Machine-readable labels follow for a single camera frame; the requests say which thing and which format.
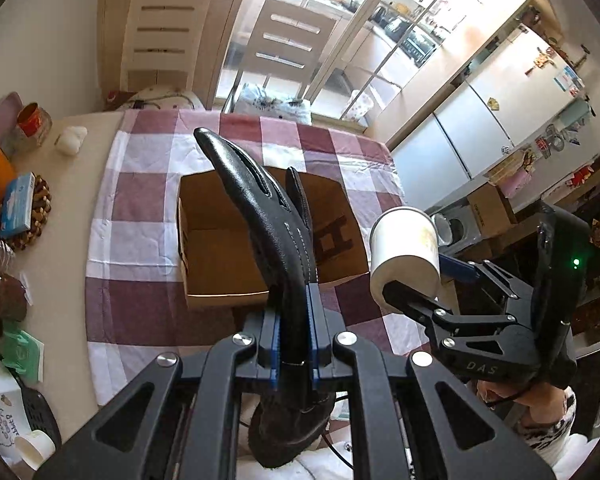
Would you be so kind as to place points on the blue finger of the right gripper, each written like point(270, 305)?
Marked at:
point(458, 270)
point(416, 306)

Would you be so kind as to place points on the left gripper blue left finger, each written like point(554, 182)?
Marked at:
point(268, 352)

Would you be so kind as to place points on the blue tissue pack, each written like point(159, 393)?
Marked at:
point(16, 212)

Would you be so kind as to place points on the red lid sauce jar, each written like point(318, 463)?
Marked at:
point(13, 299)

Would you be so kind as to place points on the person right hand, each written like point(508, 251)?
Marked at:
point(545, 404)

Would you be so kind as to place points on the white crumpled tissue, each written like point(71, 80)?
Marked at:
point(70, 140)

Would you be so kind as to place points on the woven wicker coaster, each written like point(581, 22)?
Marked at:
point(41, 208)

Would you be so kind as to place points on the white cartoon electric kettle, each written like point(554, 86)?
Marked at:
point(13, 417)

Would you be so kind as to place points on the checkered purple white tablecloth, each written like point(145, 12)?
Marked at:
point(135, 305)

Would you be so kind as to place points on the black leather glove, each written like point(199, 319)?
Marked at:
point(279, 222)

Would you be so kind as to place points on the green plastic clip holder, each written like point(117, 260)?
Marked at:
point(22, 353)

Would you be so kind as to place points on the wooden slatted chair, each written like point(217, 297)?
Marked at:
point(164, 36)
point(286, 43)

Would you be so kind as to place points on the pink container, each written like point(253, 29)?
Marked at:
point(10, 106)

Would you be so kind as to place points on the red cup in glass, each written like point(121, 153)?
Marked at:
point(33, 126)

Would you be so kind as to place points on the white printed clothing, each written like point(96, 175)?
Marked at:
point(550, 441)

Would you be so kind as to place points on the small white paper cup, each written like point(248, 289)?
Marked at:
point(35, 448)

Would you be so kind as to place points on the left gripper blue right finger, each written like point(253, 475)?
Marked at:
point(327, 372)

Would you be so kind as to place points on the white refrigerator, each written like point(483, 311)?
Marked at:
point(522, 85)

